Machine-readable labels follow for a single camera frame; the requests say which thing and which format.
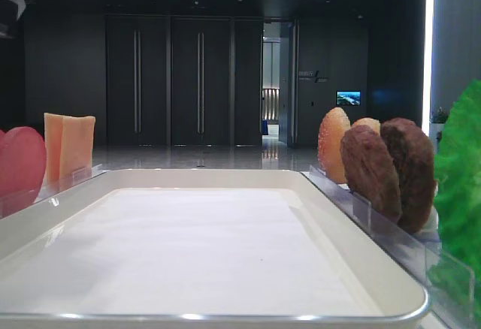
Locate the clear acrylic bread rack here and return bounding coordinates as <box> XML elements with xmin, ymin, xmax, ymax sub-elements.
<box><xmin>308</xmin><ymin>165</ymin><xmax>350</xmax><ymax>197</ymax></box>

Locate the dark brown meat patty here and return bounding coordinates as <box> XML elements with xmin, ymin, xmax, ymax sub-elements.
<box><xmin>340</xmin><ymin>125</ymin><xmax>402</xmax><ymax>223</ymax></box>

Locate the rear bread slice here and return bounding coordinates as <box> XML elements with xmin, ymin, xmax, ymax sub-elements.
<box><xmin>352</xmin><ymin>117</ymin><xmax>381</xmax><ymax>134</ymax></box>

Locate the rear orange cheese slice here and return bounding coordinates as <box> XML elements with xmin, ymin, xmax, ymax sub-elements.
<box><xmin>44</xmin><ymin>113</ymin><xmax>74</xmax><ymax>184</ymax></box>

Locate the red tomato slice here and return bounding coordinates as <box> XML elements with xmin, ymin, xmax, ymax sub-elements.
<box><xmin>1</xmin><ymin>126</ymin><xmax>47</xmax><ymax>207</ymax></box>

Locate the green lettuce leaf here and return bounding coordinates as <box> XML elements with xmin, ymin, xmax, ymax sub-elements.
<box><xmin>428</xmin><ymin>78</ymin><xmax>481</xmax><ymax>309</ymax></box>

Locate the clear acrylic lettuce rack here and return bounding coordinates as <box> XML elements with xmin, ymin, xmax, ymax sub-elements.
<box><xmin>425</xmin><ymin>242</ymin><xmax>480</xmax><ymax>328</ymax></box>

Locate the black double door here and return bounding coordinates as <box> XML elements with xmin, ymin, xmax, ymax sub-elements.
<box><xmin>106</xmin><ymin>16</ymin><xmax>263</xmax><ymax>146</ymax></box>

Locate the white rectangular tray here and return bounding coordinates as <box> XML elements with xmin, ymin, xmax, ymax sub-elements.
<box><xmin>1</xmin><ymin>169</ymin><xmax>430</xmax><ymax>328</ymax></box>

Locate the clear acrylic patty rack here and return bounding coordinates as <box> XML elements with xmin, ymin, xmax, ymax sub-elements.
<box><xmin>347</xmin><ymin>189</ymin><xmax>441</xmax><ymax>246</ymax></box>

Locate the clear acrylic left rack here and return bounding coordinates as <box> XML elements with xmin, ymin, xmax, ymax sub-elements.
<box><xmin>1</xmin><ymin>164</ymin><xmax>107</xmax><ymax>219</ymax></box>

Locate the small wall screen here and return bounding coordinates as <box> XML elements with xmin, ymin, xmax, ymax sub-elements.
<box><xmin>336</xmin><ymin>91</ymin><xmax>361</xmax><ymax>106</ymax></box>

